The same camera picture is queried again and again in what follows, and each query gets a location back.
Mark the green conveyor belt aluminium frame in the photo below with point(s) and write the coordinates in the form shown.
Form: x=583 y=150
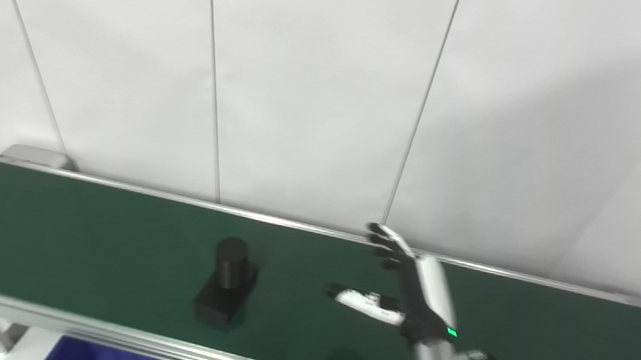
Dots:
x=92 y=242

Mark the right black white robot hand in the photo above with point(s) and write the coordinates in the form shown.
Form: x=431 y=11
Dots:
x=428 y=303

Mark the black block part with cylinder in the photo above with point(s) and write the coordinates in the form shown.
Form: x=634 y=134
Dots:
x=226 y=287

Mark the blue plastic bin white parts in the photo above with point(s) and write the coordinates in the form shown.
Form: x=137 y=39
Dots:
x=112 y=358

